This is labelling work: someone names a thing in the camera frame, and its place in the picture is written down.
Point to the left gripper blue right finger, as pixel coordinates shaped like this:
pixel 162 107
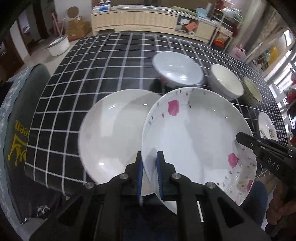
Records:
pixel 204 211

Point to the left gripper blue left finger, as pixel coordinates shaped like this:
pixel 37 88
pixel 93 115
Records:
pixel 94 212

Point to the white plate cartoon print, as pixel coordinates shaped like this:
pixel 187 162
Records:
pixel 266 127

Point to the patterned bowl cream inside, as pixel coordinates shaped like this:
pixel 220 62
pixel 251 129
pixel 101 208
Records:
pixel 252 95

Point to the white plate pink flowers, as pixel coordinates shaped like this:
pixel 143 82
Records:
pixel 196 130

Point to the large white bowl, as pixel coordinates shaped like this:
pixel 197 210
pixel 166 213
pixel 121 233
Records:
pixel 224 82

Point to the white bowl red emblem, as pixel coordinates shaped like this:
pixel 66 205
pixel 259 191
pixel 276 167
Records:
pixel 177 70

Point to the person's right hand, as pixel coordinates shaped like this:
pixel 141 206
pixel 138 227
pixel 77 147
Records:
pixel 277 208

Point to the person's blue trouser knee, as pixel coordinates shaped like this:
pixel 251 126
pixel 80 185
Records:
pixel 256 202

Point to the plain white plate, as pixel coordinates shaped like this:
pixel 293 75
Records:
pixel 111 132

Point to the grey cushion yellow print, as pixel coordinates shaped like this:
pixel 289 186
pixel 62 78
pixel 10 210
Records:
pixel 20 195

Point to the pink bag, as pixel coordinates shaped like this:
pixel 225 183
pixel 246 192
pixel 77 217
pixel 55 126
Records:
pixel 238 52

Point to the white metal shelf rack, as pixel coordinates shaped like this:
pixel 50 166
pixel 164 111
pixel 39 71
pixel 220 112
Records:
pixel 228 20

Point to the light blue plastic basin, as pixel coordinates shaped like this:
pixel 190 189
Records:
pixel 202 13

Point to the cream TV cabinet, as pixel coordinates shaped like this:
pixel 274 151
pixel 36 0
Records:
pixel 153 19

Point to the white bucket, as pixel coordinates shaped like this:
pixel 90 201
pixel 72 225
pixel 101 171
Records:
pixel 58 45

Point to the cardboard boxes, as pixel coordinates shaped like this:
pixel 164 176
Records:
pixel 77 28

